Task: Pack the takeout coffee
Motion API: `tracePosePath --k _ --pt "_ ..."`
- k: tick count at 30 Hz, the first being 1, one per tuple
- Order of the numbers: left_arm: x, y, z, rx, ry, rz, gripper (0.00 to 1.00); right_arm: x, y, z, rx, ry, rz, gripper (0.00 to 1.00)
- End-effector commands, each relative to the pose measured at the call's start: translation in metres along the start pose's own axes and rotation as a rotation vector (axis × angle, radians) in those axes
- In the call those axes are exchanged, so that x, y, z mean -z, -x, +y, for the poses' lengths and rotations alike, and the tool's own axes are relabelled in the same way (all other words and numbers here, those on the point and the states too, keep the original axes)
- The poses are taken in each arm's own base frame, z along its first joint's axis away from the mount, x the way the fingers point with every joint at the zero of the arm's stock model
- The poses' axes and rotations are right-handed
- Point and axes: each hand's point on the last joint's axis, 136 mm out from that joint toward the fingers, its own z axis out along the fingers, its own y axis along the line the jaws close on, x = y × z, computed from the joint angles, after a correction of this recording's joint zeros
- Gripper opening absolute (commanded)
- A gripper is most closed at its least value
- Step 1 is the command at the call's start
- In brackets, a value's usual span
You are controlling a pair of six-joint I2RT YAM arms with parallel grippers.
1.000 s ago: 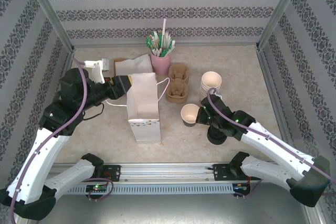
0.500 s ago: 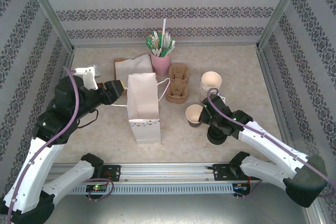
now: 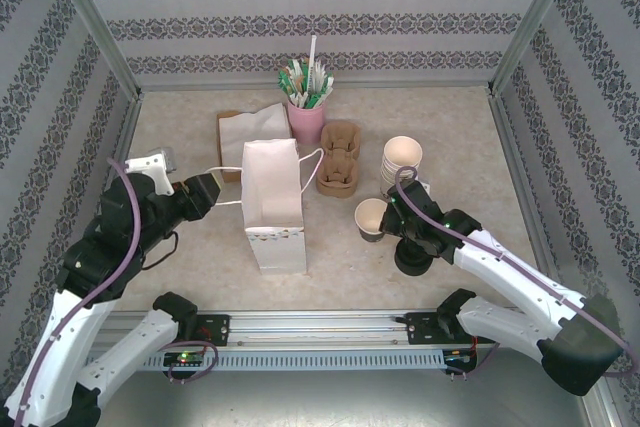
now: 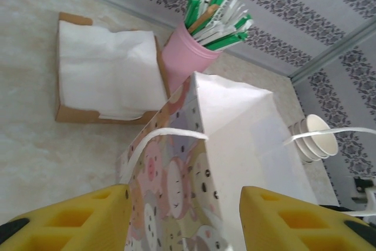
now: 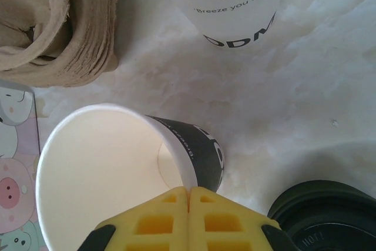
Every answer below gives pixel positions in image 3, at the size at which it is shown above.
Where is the dark paper coffee cup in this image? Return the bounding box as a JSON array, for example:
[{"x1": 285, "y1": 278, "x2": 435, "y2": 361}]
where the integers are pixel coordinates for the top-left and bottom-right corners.
[{"x1": 353, "y1": 196, "x2": 392, "y2": 244}]

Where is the white patterned paper gift bag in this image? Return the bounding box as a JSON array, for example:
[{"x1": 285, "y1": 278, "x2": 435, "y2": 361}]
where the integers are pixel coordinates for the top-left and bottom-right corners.
[{"x1": 202, "y1": 139, "x2": 326, "y2": 277}]

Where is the brown pulp cup carrier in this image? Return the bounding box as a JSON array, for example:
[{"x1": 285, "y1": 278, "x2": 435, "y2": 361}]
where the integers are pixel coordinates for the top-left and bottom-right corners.
[{"x1": 315, "y1": 121, "x2": 362, "y2": 198}]

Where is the white straw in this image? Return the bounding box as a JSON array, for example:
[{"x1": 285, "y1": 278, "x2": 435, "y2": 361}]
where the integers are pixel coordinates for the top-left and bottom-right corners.
[{"x1": 306, "y1": 34, "x2": 318, "y2": 98}]

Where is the black lid stack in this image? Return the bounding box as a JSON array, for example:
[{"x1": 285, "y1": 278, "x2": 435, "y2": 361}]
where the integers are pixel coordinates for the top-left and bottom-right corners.
[{"x1": 393, "y1": 239, "x2": 434, "y2": 277}]

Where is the white napkin stack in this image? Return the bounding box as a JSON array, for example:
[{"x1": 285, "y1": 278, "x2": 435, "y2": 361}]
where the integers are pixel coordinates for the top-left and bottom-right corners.
[{"x1": 218, "y1": 102, "x2": 293, "y2": 169}]

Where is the stack of paper cups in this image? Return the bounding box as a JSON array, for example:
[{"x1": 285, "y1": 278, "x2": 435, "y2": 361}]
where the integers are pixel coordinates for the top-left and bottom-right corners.
[{"x1": 379, "y1": 135, "x2": 426, "y2": 200}]

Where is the pink stirrer cup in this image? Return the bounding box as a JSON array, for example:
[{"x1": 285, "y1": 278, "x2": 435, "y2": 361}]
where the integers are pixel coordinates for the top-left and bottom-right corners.
[{"x1": 285, "y1": 96, "x2": 327, "y2": 146}]

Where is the white paper stick packet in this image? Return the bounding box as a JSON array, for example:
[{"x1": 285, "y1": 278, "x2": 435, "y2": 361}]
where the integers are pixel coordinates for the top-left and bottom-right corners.
[{"x1": 286, "y1": 59, "x2": 307, "y2": 96}]

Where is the grey metal sheet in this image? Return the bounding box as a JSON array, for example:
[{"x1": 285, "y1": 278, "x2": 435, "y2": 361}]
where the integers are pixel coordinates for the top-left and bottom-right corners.
[{"x1": 94, "y1": 369, "x2": 614, "y2": 427}]

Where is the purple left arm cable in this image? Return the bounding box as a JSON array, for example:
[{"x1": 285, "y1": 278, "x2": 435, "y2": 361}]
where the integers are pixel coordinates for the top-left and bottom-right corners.
[{"x1": 9, "y1": 156, "x2": 220, "y2": 427}]

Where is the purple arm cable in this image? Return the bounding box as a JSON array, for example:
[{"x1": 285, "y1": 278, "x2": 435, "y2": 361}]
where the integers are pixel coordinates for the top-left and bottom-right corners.
[
  {"x1": 393, "y1": 164, "x2": 635, "y2": 381},
  {"x1": 9, "y1": 156, "x2": 220, "y2": 427}
]

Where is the thin black cable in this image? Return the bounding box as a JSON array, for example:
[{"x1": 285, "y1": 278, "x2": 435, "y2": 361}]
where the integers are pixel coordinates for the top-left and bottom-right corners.
[{"x1": 138, "y1": 230, "x2": 181, "y2": 272}]

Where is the aluminium side rail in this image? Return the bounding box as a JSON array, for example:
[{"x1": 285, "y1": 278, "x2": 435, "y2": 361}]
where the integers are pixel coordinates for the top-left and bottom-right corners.
[
  {"x1": 104, "y1": 91, "x2": 145, "y2": 186},
  {"x1": 487, "y1": 86, "x2": 561, "y2": 293}
]

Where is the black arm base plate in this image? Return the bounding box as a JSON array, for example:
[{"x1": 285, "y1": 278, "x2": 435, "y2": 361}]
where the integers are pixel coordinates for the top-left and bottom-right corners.
[
  {"x1": 189, "y1": 314, "x2": 232, "y2": 347},
  {"x1": 404, "y1": 311, "x2": 464, "y2": 343}
]

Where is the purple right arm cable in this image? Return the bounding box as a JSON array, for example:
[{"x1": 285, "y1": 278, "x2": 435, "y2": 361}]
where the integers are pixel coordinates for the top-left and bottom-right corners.
[{"x1": 393, "y1": 164, "x2": 635, "y2": 381}]

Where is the aluminium mounting rail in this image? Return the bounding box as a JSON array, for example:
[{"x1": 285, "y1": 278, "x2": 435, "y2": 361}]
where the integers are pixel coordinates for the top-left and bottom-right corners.
[{"x1": 87, "y1": 310, "x2": 506, "y2": 349}]

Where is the grey slotted cable duct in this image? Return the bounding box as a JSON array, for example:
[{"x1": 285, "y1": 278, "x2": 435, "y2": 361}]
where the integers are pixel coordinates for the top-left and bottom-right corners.
[{"x1": 85, "y1": 349, "x2": 449, "y2": 373}]

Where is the aluminium frame post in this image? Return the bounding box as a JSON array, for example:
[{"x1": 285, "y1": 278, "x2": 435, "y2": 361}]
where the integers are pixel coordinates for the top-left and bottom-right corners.
[
  {"x1": 485, "y1": 0, "x2": 585, "y2": 98},
  {"x1": 40, "y1": 0, "x2": 145, "y2": 101}
]

